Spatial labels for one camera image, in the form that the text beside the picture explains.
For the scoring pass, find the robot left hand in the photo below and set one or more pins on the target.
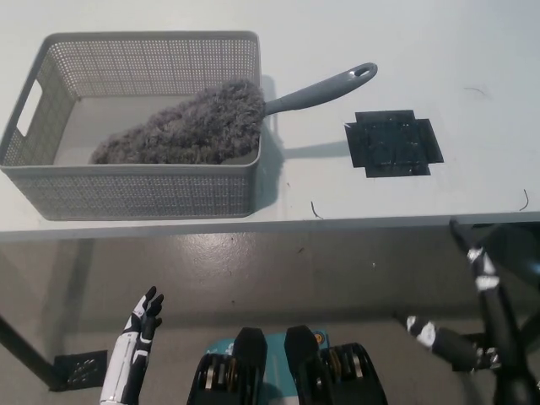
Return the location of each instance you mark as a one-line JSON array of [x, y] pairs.
[[126, 363]]

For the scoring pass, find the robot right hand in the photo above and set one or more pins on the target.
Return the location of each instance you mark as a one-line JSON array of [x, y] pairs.
[[485, 274]]

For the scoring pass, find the grey fluffy duster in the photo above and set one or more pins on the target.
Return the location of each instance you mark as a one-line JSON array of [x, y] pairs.
[[202, 122]]

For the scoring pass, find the black tape patch on desk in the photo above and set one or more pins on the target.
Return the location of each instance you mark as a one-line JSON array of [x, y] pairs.
[[392, 143]]

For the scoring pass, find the thin dark fibre strand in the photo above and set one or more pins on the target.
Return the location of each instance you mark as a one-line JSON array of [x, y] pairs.
[[315, 211], [525, 201], [478, 90]]

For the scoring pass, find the black metal table leg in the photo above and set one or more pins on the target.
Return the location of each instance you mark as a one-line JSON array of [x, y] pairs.
[[29, 354]]

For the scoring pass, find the grey perforated plastic basket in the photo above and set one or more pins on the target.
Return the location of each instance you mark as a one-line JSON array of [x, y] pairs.
[[126, 194]]

